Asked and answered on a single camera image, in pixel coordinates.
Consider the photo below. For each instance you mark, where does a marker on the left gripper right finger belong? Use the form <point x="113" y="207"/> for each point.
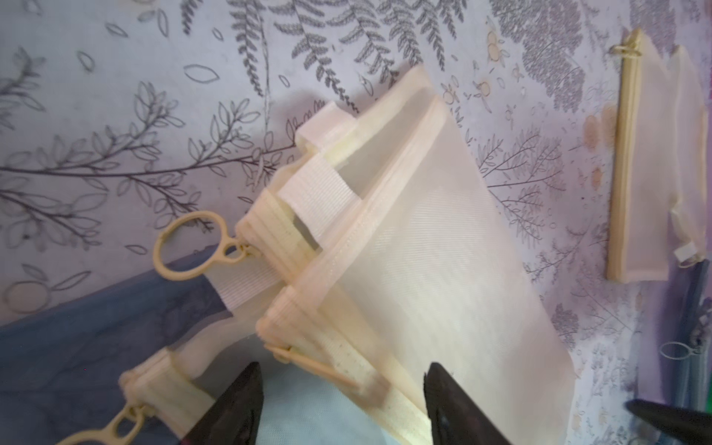
<point x="455" y="418"/>

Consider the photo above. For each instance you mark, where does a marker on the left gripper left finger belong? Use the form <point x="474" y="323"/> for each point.
<point x="235" y="418"/>

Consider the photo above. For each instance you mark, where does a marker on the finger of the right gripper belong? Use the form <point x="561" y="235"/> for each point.
<point x="685" y="425"/>

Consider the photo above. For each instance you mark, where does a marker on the grey pouch near right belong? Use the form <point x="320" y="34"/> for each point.
<point x="689" y="350"/>

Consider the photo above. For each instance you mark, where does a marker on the blue grey pouch left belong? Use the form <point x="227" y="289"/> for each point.
<point x="60" y="369"/>

